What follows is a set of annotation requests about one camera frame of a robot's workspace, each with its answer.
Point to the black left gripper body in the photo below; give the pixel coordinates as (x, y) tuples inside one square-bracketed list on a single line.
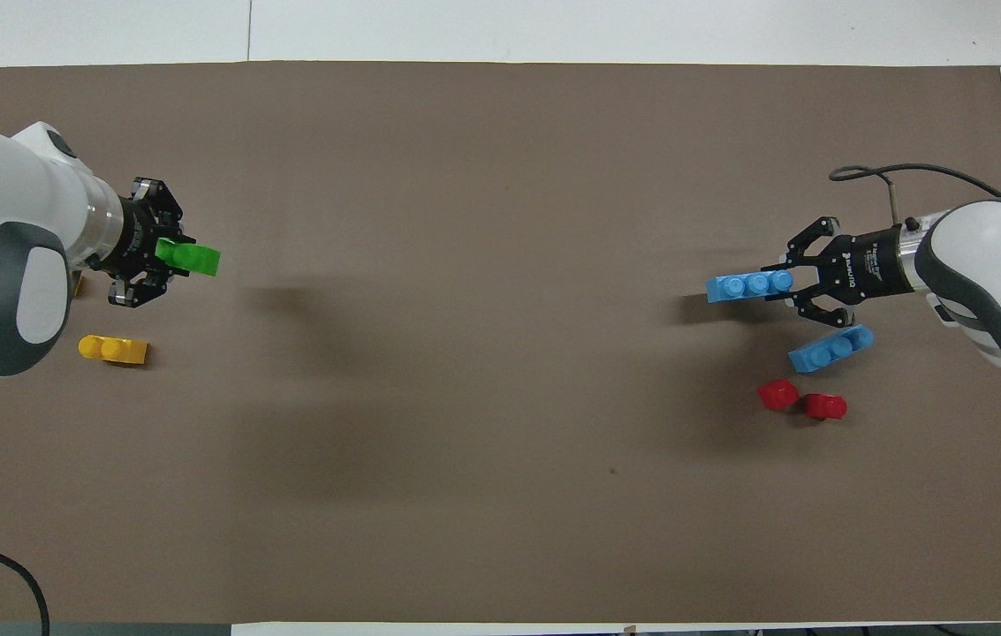
[(133, 240)]

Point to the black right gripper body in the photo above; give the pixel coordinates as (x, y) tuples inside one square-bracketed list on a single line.
[(871, 265)]

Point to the green two-stud block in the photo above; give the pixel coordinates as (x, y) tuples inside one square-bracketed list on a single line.
[(195, 258)]

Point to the blue three-stud block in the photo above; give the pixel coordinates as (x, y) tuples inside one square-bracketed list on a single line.
[(747, 286), (831, 349)]

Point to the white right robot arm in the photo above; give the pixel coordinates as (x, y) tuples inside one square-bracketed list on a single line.
[(986, 256)]

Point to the yellow two-stud block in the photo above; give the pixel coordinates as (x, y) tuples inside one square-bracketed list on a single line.
[(79, 285), (116, 351)]

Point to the red one-stud block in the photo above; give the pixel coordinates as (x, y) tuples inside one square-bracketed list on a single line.
[(825, 406), (778, 394)]

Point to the brown paper mat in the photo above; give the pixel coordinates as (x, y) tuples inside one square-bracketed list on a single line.
[(500, 177)]

